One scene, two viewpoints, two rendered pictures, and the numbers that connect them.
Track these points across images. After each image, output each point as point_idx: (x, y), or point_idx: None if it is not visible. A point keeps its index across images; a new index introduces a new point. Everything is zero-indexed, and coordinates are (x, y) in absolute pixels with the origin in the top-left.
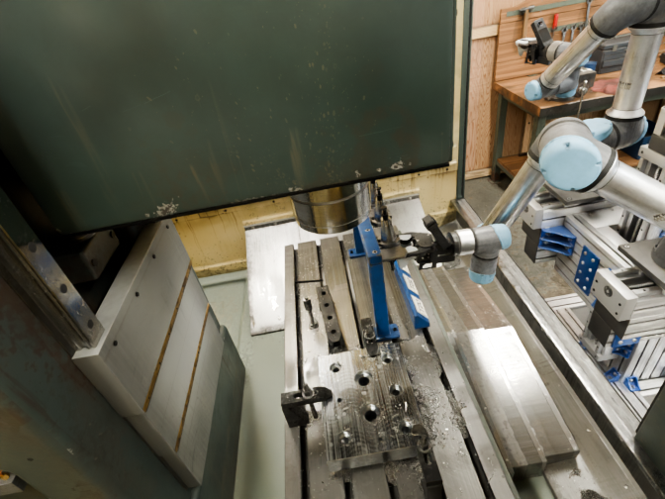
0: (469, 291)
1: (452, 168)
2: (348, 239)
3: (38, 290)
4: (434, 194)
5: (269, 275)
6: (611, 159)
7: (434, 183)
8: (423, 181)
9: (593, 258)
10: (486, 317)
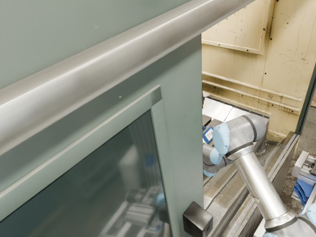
0: (237, 182)
1: (296, 113)
2: (202, 117)
3: None
4: (280, 122)
5: None
6: (236, 149)
7: (282, 115)
8: (274, 110)
9: (299, 214)
10: (224, 197)
